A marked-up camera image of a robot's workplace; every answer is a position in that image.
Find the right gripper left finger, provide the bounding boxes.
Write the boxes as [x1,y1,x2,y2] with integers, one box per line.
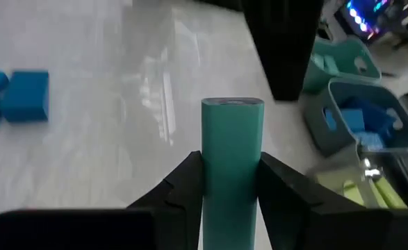
[127,151,204,250]

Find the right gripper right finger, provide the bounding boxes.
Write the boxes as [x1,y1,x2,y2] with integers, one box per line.
[258,151,395,250]

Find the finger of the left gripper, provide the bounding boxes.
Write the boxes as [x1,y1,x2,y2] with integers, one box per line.
[282,0,325,101]
[241,0,288,101]

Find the small teal block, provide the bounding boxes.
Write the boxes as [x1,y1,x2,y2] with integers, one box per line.
[311,51,326,70]

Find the teal rectangular block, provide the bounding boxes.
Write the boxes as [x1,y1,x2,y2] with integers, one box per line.
[323,54,341,76]
[201,97,265,250]

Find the teal plastic bin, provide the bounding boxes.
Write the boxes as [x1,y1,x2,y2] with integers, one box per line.
[302,35,382,94]

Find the lime rectangular block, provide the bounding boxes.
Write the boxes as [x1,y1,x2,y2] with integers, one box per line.
[373,176,408,209]
[313,169,359,190]
[341,180,368,208]

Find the computer with rgb lights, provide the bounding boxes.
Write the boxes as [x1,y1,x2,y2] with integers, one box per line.
[341,0,394,40]

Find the blue plastic bin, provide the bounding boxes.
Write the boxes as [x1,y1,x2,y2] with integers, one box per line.
[304,76,408,158]

